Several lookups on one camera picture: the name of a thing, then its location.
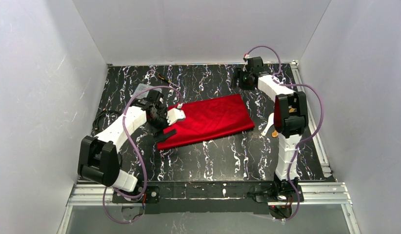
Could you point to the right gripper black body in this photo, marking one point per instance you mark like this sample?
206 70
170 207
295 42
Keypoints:
238 77

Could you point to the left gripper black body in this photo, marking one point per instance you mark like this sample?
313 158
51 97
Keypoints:
166 128

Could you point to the red cloth napkin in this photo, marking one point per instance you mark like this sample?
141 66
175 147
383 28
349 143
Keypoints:
207 120

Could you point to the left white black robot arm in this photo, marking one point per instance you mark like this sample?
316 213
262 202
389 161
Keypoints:
99 160

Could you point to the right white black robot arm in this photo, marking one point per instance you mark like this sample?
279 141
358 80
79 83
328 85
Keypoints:
290 116

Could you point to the clear plastic compartment box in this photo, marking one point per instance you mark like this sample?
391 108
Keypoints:
141 87

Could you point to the white ceramic spoon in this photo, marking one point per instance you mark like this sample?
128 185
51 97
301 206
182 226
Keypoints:
270 123

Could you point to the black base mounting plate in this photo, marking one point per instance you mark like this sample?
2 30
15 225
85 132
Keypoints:
215 197

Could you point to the orange wooden fork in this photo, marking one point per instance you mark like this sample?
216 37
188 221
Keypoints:
275 134

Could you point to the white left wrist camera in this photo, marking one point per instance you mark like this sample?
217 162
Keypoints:
174 115

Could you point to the aluminium frame rail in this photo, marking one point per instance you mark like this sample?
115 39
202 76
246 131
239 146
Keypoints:
326 209

